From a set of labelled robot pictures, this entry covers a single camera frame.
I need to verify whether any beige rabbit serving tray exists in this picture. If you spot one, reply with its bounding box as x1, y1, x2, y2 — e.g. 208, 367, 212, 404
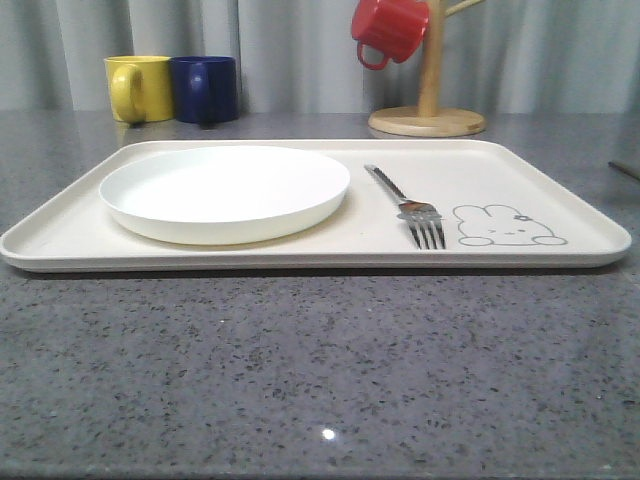
1, 139, 632, 273

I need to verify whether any wooden mug tree stand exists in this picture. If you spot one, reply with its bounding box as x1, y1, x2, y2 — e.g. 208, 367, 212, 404
368, 1, 486, 138

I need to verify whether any red mug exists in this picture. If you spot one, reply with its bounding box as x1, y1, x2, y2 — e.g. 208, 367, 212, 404
351, 0, 430, 70

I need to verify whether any white round plate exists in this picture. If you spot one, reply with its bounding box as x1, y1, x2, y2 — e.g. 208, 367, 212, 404
99, 145, 351, 245

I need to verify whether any silver metal fork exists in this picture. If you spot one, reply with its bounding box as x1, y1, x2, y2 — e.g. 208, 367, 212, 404
364, 164, 446, 250

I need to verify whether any yellow mug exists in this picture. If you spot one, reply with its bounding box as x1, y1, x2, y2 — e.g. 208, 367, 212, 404
104, 55, 174, 124

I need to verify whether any grey curtain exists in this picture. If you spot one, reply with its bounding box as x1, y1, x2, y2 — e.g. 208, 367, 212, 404
1, 1, 639, 113

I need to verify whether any dark blue mug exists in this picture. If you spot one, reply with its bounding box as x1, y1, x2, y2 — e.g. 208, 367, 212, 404
169, 56, 239, 124

